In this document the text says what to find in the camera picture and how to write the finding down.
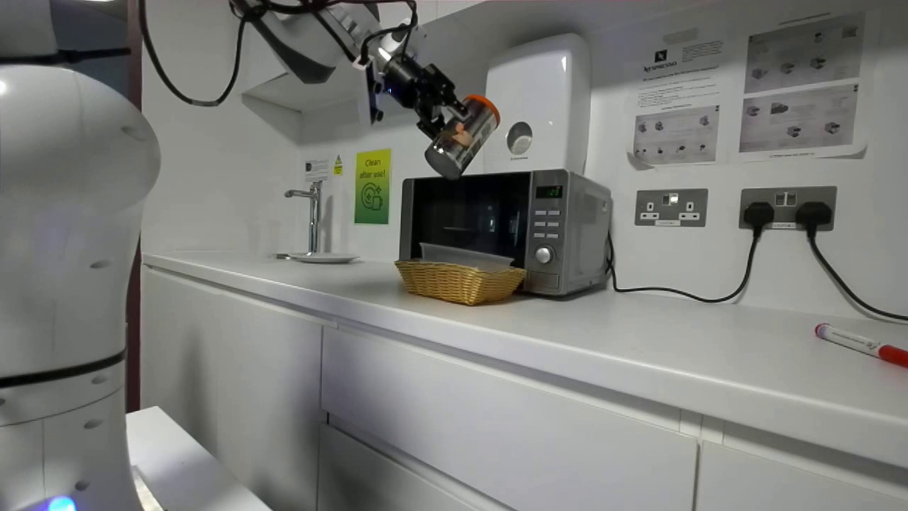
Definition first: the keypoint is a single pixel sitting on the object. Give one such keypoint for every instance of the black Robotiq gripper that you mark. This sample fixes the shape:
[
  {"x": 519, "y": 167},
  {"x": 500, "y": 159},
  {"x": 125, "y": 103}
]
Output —
[{"x": 416, "y": 83}]

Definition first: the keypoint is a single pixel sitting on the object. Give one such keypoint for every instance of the brown wicker basket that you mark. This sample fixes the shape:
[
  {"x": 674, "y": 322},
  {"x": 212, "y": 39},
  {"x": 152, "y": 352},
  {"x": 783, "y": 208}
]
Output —
[{"x": 457, "y": 285}]

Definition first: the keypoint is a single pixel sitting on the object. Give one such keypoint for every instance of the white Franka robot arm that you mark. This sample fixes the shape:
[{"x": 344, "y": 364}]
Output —
[{"x": 67, "y": 237}]

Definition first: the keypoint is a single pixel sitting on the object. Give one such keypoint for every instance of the silver microwave oven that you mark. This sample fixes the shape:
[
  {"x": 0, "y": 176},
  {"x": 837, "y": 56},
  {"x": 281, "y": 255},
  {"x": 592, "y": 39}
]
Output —
[{"x": 558, "y": 237}]

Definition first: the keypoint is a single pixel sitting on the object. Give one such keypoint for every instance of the chrome tap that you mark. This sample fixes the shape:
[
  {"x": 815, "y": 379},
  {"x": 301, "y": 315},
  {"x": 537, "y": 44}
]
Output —
[{"x": 315, "y": 213}]

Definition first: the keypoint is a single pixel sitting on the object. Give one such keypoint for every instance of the photo instruction sheet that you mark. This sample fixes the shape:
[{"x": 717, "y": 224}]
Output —
[
  {"x": 677, "y": 134},
  {"x": 805, "y": 51},
  {"x": 799, "y": 116}
]

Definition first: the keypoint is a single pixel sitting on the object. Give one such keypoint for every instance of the white text notice sheet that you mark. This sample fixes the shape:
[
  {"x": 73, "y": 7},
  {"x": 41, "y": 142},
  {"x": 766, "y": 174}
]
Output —
[{"x": 683, "y": 65}]

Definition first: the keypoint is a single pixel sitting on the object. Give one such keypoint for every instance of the silver double socket plate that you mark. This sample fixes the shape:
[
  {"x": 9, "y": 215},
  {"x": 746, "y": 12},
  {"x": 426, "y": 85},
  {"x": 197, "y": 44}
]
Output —
[
  {"x": 788, "y": 197},
  {"x": 670, "y": 204}
]

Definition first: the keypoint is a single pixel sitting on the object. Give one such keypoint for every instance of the white cabinet door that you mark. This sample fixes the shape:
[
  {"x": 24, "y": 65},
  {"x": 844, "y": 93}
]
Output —
[{"x": 237, "y": 357}]

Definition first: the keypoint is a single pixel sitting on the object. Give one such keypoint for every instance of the wide white drawer front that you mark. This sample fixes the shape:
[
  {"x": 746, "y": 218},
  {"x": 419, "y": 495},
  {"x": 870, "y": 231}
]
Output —
[{"x": 512, "y": 427}]

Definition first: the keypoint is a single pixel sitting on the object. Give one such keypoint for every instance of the white lower drawer front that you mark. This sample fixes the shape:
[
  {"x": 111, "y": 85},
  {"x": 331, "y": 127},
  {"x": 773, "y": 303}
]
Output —
[{"x": 379, "y": 484}]

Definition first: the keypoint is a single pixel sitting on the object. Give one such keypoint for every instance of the white robot table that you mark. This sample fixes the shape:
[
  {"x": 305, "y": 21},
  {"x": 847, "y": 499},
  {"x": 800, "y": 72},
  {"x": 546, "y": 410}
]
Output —
[{"x": 180, "y": 462}]

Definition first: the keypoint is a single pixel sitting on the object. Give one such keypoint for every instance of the white marker red cap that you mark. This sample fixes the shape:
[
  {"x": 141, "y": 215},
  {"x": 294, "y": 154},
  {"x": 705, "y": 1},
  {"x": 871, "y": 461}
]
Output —
[{"x": 856, "y": 342}]

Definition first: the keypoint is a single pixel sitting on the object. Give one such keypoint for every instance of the white wall water heater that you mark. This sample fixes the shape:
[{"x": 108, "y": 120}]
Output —
[{"x": 539, "y": 72}]

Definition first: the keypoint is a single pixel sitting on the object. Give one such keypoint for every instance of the green yellow wall poster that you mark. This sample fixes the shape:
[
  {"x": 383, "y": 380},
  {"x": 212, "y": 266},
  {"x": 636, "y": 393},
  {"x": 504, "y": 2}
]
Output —
[{"x": 372, "y": 187}]

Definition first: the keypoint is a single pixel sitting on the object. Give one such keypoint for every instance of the small wall labels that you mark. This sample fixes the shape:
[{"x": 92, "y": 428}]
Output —
[{"x": 324, "y": 166}]

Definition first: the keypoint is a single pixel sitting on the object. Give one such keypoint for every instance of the white wall cabinet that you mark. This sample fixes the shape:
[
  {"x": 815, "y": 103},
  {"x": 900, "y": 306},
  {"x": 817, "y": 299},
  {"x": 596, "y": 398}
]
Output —
[{"x": 284, "y": 109}]

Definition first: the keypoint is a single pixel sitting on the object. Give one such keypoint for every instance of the dark brown door frame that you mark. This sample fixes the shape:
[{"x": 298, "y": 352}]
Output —
[{"x": 134, "y": 329}]

